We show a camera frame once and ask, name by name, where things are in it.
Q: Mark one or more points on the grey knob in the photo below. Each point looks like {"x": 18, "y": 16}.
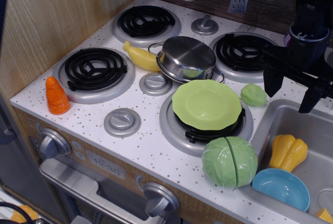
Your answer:
{"x": 122, "y": 122}
{"x": 204, "y": 26}
{"x": 155, "y": 84}

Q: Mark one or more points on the small green toy lettuce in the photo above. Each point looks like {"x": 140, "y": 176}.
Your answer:
{"x": 253, "y": 95}

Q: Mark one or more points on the steel sink basin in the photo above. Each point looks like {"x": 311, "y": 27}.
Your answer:
{"x": 315, "y": 129}

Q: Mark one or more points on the yellow toy banana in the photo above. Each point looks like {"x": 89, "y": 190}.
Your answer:
{"x": 141, "y": 57}

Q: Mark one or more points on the purple toy onion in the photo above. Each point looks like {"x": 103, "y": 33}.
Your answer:
{"x": 287, "y": 39}

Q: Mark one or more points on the silver oven knob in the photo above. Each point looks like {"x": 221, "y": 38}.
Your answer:
{"x": 53, "y": 144}
{"x": 159, "y": 199}

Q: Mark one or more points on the back right stove burner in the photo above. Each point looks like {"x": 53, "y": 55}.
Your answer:
{"x": 238, "y": 56}

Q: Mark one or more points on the stove burner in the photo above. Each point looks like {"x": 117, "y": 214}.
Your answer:
{"x": 146, "y": 25}
{"x": 238, "y": 56}
{"x": 175, "y": 133}
{"x": 94, "y": 75}

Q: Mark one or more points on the right silver oven knob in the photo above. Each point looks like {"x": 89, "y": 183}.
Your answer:
{"x": 159, "y": 199}

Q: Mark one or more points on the blue plastic bowl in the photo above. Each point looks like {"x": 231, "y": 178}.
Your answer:
{"x": 282, "y": 186}

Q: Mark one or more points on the front right stove burner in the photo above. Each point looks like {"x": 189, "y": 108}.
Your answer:
{"x": 175, "y": 133}

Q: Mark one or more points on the back left stove burner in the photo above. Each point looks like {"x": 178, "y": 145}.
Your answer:
{"x": 146, "y": 25}

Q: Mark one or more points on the grey top knob front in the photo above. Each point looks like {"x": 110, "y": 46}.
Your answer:
{"x": 122, "y": 122}

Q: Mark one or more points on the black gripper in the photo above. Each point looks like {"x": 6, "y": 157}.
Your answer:
{"x": 302, "y": 61}

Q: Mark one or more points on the grey top knob middle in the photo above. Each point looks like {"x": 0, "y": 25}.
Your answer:
{"x": 155, "y": 84}

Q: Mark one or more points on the green plastic plate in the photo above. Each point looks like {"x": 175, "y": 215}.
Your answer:
{"x": 206, "y": 105}

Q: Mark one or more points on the orange toy carrot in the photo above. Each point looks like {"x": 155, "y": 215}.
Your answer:
{"x": 57, "y": 101}

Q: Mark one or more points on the front left stove burner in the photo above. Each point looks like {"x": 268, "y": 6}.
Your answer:
{"x": 94, "y": 75}

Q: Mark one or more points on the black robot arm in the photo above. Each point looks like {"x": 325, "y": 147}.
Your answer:
{"x": 313, "y": 16}

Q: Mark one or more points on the yellow toy corn cob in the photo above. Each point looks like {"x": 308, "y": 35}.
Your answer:
{"x": 324, "y": 215}

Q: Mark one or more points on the large green toy cabbage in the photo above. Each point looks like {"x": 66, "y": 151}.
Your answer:
{"x": 229, "y": 162}

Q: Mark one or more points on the yellow toy squash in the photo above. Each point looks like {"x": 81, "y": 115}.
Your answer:
{"x": 287, "y": 152}

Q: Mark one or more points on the steel pot upside down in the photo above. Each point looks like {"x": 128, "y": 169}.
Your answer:
{"x": 183, "y": 59}

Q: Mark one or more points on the left silver oven knob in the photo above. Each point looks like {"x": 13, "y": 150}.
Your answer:
{"x": 53, "y": 144}

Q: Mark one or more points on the grey top knob back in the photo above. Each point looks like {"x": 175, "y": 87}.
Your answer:
{"x": 204, "y": 26}

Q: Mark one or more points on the silver oven door handle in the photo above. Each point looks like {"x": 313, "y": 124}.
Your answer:
{"x": 95, "y": 197}

